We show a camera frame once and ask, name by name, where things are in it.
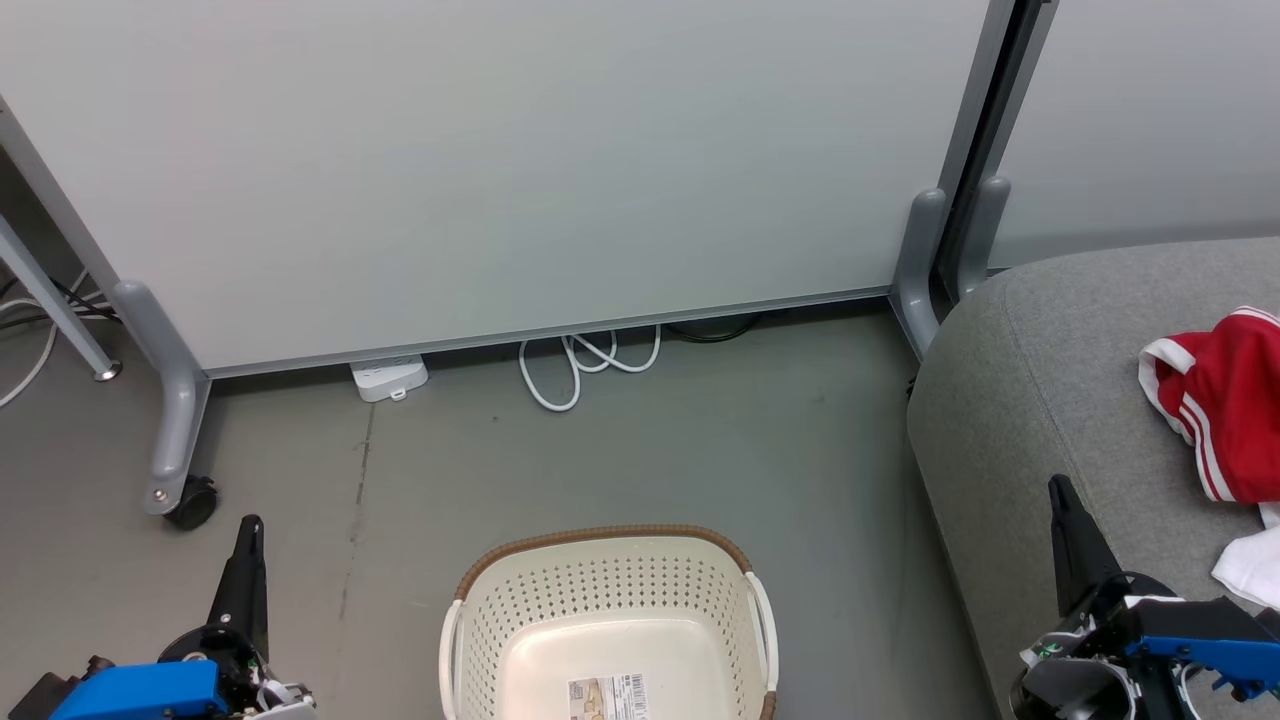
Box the red and white garment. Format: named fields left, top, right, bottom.
left=1138, top=306, right=1280, bottom=504

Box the cream perforated laundry basket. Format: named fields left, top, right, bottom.
left=438, top=524, right=780, bottom=720

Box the white power strip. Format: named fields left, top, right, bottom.
left=350, top=355, right=429, bottom=403

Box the large white partition panel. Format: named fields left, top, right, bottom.
left=0, top=0, right=1019, bottom=517

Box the black caster wheel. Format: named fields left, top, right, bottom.
left=165, top=476, right=219, bottom=531

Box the printed label sticker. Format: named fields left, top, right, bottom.
left=567, top=673, right=648, bottom=720

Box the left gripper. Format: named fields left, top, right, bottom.
left=160, top=515, right=316, bottom=720

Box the looped white cable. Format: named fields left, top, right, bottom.
left=518, top=325, right=663, bottom=413

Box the narrow white partition panel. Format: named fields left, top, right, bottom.
left=955, top=0, right=1280, bottom=301

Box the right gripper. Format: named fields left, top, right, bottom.
left=1010, top=475, right=1216, bottom=720

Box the black cable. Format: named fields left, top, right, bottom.
left=665, top=313, right=761, bottom=344

